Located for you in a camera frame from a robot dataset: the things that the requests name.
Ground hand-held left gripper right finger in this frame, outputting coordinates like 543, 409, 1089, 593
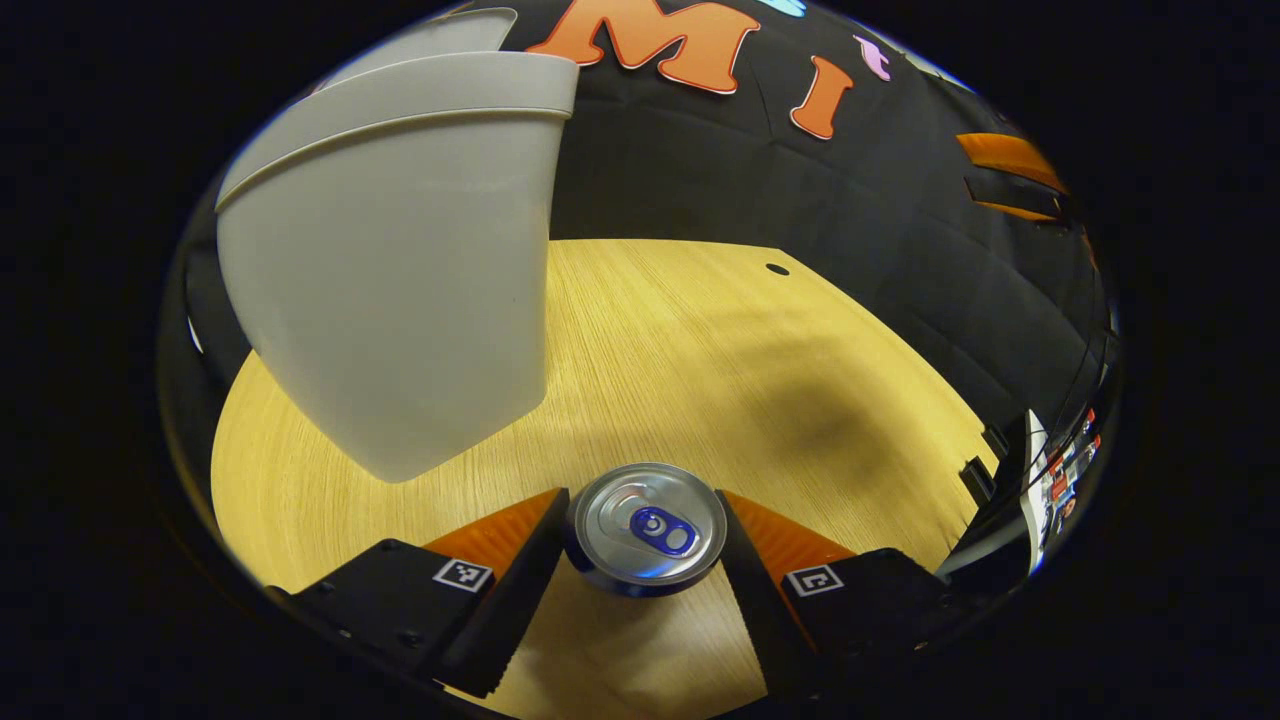
713, 488, 991, 706

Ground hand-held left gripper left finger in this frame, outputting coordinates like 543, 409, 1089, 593
265, 487, 571, 699

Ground silver blue pop can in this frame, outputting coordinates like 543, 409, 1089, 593
562, 461, 730, 600

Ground white desktop garbage bin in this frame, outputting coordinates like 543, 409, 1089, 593
214, 8, 582, 485

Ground black backdrop cloth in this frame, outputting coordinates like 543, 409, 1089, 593
440, 0, 1116, 471

